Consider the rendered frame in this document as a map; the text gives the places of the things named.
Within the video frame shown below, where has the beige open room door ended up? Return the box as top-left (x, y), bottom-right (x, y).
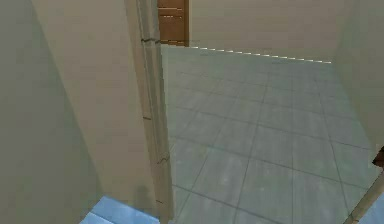
top-left (123, 0), bottom-right (176, 224)

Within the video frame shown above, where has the brown wooden room door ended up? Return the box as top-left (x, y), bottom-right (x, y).
top-left (157, 0), bottom-right (190, 48)

